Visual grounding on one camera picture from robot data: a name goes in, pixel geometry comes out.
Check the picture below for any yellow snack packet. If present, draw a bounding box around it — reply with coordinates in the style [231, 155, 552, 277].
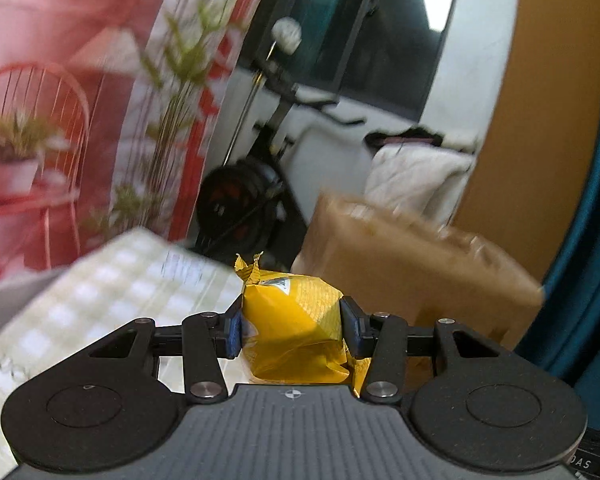
[234, 255, 370, 396]

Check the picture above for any brown cardboard box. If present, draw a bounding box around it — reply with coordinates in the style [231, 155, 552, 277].
[290, 192, 546, 391]

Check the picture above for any checkered cartoon bed sheet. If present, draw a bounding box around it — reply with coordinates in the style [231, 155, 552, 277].
[0, 229, 242, 479]

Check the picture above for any teal curtain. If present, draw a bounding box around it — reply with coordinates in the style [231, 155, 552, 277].
[516, 131, 600, 430]

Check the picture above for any black exercise bike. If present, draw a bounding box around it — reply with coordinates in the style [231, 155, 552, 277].
[194, 58, 366, 271]

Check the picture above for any white quilted blanket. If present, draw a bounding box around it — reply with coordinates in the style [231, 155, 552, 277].
[364, 143, 475, 226]

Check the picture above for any black garment with pink trim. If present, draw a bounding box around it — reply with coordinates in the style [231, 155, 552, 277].
[363, 126, 443, 152]

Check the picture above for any wooden board panel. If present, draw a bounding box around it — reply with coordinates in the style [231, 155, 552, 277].
[453, 0, 600, 280]

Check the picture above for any red printed backdrop cloth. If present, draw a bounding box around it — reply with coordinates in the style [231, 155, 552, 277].
[0, 0, 260, 282]

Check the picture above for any white cloth on pole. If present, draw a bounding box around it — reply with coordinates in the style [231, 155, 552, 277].
[271, 16, 302, 55]

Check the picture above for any dark window frame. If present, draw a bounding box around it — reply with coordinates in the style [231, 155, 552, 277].
[239, 0, 455, 120]

